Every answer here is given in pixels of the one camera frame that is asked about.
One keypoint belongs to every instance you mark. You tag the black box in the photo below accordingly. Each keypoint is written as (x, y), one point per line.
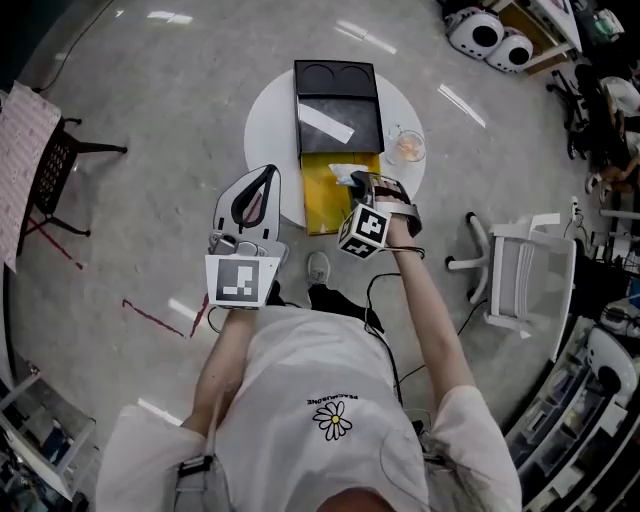
(335, 100)

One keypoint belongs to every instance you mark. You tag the black wrist band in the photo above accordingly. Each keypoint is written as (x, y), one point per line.
(407, 251)

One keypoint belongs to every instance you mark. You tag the white office chair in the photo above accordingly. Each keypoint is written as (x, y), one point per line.
(530, 270)

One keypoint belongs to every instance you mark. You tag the person's left forearm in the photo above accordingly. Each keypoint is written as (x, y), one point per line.
(220, 365)

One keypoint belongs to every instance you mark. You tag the white metal rack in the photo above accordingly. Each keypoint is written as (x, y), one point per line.
(35, 430)

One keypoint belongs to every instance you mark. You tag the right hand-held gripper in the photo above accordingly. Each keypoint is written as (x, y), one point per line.
(370, 227)

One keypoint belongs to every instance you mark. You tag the white desk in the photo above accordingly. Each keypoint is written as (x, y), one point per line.
(557, 20)

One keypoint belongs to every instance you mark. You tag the person's right forearm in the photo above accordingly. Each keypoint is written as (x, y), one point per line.
(425, 310)

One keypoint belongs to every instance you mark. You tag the white round table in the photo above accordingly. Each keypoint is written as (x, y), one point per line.
(270, 130)

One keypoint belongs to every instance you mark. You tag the person's right hand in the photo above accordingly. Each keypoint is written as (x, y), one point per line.
(392, 197)

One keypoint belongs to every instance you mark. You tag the person's white shoe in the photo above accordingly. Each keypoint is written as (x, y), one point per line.
(318, 267)

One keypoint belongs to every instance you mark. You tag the person's white flower shirt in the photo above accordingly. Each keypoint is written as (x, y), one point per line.
(310, 400)

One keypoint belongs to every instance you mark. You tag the black office chair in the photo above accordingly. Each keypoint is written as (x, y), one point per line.
(575, 105)

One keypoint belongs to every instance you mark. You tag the person's black trousers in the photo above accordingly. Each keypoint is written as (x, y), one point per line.
(345, 307)

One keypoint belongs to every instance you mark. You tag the yellow tray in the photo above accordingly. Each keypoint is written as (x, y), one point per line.
(325, 195)

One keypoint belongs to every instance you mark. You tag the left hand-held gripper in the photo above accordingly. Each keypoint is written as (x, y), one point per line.
(239, 280)

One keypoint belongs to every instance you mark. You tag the clear glass cup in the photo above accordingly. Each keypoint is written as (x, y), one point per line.
(407, 146)

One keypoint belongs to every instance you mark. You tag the black metal chair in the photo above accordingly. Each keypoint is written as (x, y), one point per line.
(55, 170)

